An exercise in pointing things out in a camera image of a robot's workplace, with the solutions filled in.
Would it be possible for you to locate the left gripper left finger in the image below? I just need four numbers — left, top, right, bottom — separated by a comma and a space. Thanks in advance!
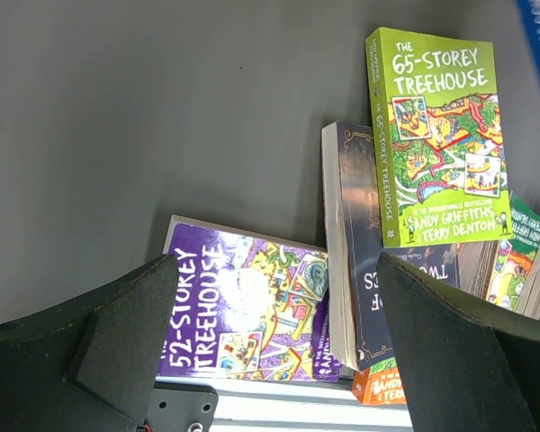
0, 255, 178, 431

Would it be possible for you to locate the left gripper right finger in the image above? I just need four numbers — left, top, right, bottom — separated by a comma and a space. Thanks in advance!
377, 252, 540, 431

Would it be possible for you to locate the purple 52-storey treehouse book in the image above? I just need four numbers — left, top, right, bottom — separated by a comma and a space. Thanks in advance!
157, 215, 343, 383

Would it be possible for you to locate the lime 65-storey treehouse book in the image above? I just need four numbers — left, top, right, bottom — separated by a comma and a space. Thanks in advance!
365, 27, 513, 248

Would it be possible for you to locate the dark Tale of Two Cities book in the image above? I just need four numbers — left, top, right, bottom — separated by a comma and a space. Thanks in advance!
320, 121, 461, 372

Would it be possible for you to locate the orange 78-storey treehouse book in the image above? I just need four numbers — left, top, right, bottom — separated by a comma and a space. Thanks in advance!
351, 357, 406, 406

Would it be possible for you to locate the green 104-storey treehouse book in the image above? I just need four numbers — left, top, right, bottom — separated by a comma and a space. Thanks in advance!
458, 193, 540, 311

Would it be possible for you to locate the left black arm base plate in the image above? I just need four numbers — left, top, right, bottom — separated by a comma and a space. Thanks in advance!
136, 382, 219, 432

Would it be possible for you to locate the aluminium mounting rail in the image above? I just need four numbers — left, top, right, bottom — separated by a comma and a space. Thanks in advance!
157, 377, 413, 431

